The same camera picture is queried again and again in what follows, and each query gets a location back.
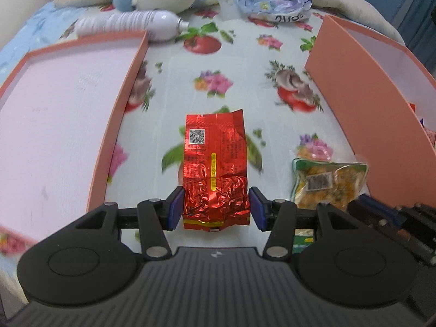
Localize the white spray bottle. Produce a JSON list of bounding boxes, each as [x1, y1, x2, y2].
[[75, 10, 189, 42]]

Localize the pink cardboard box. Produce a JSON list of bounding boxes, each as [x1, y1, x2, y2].
[[305, 16, 435, 206]]

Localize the green clear snack packet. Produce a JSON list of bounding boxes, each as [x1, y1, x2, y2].
[[291, 156, 370, 253]]

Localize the floral bed sheet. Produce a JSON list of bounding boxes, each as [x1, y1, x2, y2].
[[0, 1, 376, 273]]

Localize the shiny red foil packet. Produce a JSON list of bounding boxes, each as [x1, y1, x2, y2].
[[183, 109, 250, 232]]

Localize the pink box lid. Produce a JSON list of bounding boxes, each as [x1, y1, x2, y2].
[[1, 32, 148, 245]]

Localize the blue curtain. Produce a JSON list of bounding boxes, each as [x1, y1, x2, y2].
[[397, 0, 436, 54]]

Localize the crumpled blue white plastic bag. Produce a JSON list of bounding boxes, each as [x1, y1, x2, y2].
[[234, 0, 312, 24]]

